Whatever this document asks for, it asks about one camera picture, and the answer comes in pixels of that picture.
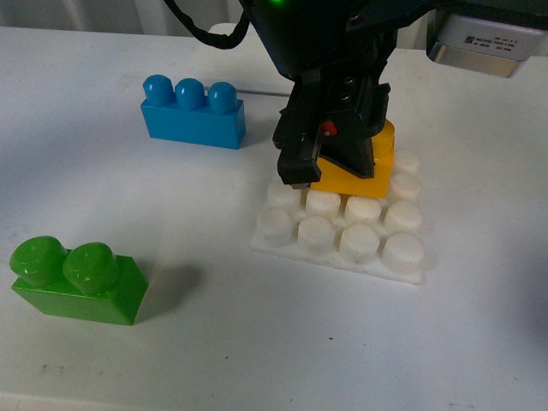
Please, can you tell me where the black braided cable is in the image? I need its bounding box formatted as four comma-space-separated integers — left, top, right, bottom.
162, 0, 251, 51

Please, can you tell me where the blue three-stud block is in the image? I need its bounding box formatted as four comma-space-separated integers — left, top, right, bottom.
140, 74, 246, 149

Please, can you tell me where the white lamp with flat base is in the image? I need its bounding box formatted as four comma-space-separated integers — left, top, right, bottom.
188, 27, 294, 97

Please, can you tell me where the yellow two-stud block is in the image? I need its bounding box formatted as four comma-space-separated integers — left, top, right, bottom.
311, 120, 395, 199

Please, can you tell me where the white studded base plate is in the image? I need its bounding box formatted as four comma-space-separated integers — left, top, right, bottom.
250, 150, 427, 285

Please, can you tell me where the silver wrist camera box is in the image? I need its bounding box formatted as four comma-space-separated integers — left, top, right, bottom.
426, 12, 547, 78

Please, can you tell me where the green two-stud block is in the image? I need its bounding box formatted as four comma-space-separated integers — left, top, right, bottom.
9, 235, 148, 325

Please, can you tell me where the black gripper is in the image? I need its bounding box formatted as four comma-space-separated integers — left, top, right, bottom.
241, 0, 443, 189

